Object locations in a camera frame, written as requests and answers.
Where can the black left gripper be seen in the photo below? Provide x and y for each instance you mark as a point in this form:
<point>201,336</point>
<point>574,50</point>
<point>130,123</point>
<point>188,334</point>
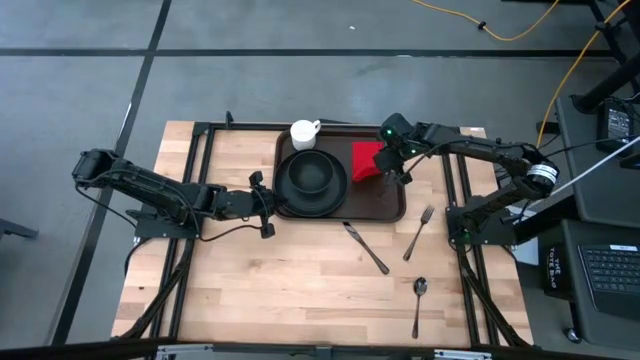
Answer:
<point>240,205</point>

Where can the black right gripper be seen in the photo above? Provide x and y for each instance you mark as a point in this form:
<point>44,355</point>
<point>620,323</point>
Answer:
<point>398,160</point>

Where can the red cloth napkin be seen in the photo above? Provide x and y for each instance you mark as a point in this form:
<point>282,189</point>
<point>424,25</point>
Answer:
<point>362,160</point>

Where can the black round plate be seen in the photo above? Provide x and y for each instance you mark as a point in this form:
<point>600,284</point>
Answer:
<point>310,206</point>

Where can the black round bowl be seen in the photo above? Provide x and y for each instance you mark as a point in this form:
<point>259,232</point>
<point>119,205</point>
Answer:
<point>310,172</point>

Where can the silver metal fork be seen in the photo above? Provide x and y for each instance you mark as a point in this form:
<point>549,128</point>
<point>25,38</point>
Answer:
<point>426,214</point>

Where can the white ceramic mug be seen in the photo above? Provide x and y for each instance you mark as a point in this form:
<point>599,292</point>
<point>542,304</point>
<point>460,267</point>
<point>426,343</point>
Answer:
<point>302,135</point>

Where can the silver metal knife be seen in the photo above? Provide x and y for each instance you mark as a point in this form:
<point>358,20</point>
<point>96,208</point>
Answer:
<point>352,234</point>

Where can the silver metal spoon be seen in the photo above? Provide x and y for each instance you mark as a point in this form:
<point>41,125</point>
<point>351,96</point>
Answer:
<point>420,286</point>

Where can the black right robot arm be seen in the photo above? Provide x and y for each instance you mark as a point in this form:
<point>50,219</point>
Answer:
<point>475,142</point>

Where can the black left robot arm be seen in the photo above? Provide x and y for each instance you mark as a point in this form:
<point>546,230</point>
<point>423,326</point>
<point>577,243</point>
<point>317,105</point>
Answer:
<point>145,187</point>

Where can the brown plastic tray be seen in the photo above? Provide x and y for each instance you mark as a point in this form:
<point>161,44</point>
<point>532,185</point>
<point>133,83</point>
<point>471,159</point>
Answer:
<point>380,205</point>

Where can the white paper sheet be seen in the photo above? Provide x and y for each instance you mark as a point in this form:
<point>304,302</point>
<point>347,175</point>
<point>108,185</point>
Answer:
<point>527,256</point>

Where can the black tote bag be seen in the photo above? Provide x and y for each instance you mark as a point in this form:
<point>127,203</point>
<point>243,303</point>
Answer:
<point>556,272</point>

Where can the thin white rod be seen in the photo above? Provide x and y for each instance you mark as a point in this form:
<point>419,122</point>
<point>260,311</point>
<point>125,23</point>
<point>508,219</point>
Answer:
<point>600,170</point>

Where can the black power supply box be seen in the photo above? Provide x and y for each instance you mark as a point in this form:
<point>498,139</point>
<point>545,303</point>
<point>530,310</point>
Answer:
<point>616,125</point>

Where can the black stand leg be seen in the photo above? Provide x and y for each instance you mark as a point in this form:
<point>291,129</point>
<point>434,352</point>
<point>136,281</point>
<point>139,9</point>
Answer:
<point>615,81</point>

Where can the dark floor stand foot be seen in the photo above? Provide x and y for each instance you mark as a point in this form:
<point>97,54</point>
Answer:
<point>15,230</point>

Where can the black caster wheel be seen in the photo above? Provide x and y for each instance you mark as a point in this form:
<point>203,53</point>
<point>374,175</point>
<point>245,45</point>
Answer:
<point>573,335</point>

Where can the black laptop keyboard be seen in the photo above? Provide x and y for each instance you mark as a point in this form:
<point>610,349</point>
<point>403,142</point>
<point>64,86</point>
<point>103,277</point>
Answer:
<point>615,275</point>

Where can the black metal table frame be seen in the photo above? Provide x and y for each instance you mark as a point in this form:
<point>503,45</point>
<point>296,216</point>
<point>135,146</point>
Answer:
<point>235,126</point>

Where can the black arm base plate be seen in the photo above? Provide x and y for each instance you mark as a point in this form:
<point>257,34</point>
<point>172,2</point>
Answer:
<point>492,236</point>
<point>160,231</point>

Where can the black camera mount beam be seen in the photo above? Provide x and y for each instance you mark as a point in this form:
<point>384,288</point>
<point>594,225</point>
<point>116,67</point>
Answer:
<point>75,350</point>

